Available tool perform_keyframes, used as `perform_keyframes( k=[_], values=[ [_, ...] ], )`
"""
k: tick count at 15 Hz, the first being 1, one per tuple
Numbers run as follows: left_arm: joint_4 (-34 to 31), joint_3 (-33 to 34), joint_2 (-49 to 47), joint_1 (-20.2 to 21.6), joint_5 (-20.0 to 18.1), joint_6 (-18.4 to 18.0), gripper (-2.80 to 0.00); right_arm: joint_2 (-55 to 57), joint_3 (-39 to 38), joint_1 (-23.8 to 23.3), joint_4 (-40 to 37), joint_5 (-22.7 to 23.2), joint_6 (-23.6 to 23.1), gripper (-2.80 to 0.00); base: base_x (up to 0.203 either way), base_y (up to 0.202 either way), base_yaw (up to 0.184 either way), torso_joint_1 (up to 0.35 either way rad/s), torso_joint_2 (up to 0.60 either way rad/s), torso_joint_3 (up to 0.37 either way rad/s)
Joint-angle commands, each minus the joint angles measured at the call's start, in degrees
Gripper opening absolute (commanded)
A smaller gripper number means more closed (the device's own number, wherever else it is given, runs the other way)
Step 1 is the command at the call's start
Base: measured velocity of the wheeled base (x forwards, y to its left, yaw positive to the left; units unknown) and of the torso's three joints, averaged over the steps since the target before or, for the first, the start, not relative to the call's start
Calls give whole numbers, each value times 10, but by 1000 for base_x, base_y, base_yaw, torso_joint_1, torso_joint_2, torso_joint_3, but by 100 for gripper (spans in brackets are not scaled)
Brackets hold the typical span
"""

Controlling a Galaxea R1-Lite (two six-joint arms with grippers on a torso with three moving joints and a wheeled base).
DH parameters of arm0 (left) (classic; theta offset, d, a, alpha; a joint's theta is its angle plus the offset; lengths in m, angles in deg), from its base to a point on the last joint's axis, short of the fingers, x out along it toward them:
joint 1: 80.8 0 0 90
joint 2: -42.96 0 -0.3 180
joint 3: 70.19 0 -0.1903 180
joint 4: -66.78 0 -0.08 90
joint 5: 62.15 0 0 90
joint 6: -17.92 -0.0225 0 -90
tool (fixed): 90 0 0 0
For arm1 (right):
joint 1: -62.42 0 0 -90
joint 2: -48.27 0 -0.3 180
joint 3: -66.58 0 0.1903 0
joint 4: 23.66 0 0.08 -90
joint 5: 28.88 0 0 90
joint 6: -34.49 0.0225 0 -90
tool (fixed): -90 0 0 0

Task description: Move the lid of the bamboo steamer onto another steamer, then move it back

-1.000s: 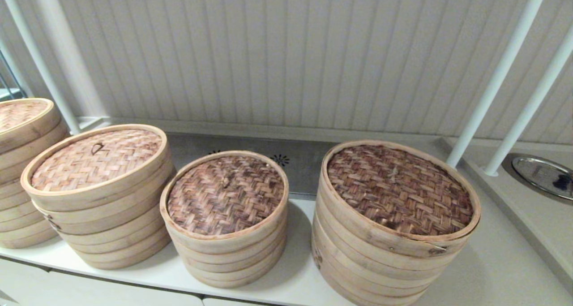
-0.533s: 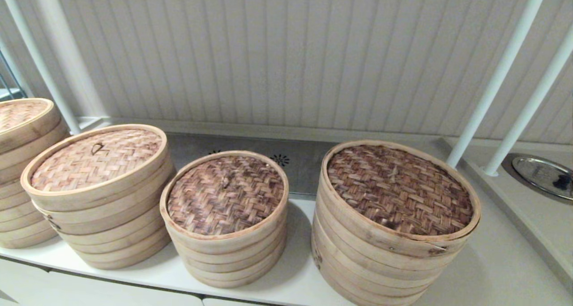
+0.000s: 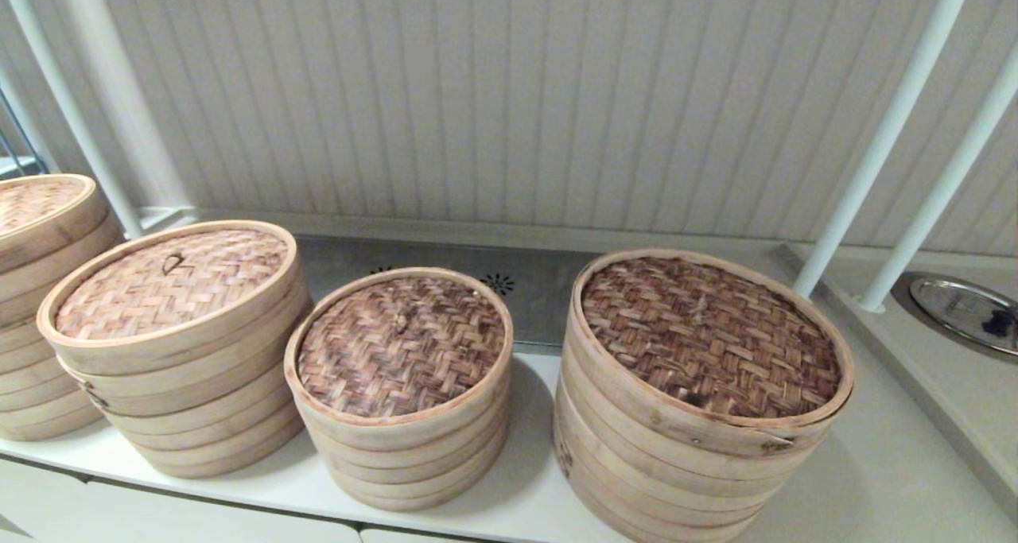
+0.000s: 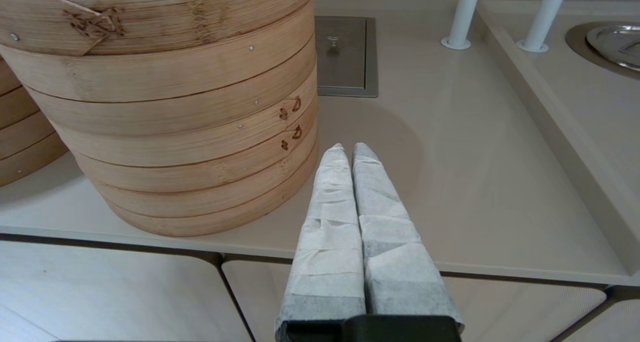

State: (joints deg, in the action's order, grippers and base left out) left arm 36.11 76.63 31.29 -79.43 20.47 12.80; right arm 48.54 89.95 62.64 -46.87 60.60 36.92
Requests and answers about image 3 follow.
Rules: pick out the square metal lid with knob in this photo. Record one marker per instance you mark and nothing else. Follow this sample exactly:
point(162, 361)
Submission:
point(549, 296)

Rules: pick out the small woven bamboo steamer lid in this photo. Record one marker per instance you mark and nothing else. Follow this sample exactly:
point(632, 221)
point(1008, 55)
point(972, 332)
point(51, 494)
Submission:
point(398, 351)

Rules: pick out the large right bamboo steamer stack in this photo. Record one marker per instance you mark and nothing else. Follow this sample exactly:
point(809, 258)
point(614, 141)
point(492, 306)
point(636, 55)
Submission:
point(708, 339)

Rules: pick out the large bamboo steamer stack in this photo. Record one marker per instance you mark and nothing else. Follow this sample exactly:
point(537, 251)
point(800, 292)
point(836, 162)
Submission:
point(652, 495)
point(708, 339)

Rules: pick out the second-left bamboo steamer stack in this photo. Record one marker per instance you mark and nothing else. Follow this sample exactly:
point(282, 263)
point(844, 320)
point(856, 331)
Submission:
point(199, 424)

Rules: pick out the round stainless steel pot lid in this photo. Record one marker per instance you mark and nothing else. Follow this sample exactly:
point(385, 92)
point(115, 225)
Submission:
point(954, 308)

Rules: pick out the thin white metal pole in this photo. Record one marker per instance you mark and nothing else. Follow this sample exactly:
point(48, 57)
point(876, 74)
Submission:
point(938, 197)
point(883, 137)
point(71, 114)

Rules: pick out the white cabinet front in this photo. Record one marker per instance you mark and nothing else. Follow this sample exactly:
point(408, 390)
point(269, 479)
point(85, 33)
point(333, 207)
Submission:
point(159, 519)

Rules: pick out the thick white post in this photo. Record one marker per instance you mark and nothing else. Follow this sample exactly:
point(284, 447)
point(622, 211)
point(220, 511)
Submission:
point(119, 90)

